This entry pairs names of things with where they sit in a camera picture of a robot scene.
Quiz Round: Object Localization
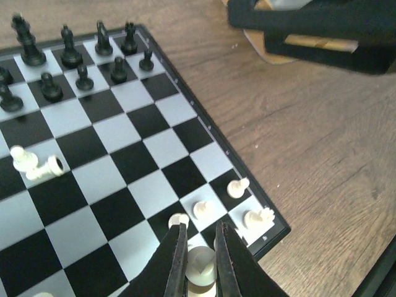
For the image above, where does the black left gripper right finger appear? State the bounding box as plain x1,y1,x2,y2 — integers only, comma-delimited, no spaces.
215,222,288,297

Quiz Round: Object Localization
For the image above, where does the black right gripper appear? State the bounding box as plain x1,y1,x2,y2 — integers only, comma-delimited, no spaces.
228,1,395,74

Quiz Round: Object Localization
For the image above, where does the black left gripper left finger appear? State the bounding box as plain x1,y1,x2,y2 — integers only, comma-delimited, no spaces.
119,223,188,297

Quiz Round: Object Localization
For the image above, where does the white pawn rank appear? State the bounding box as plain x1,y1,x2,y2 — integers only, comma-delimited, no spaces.
192,200,215,220
168,213,190,228

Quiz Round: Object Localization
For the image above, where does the white chess rook corner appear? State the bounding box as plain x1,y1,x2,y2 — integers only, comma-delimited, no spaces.
243,207,275,230

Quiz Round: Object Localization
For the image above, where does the white pawn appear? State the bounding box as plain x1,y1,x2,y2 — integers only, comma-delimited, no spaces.
226,178,250,199

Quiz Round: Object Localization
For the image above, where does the black white chess board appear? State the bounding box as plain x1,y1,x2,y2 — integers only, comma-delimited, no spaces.
1,25,290,296

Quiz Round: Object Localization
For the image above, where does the pile of white chess pieces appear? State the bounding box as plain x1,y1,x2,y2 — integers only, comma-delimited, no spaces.
10,145,65,181

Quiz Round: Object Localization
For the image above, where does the row of black chess pieces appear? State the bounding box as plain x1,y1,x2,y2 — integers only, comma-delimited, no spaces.
0,12,155,113

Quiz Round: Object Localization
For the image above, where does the gold metal tin box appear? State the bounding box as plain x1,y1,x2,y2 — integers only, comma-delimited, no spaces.
221,0,359,66

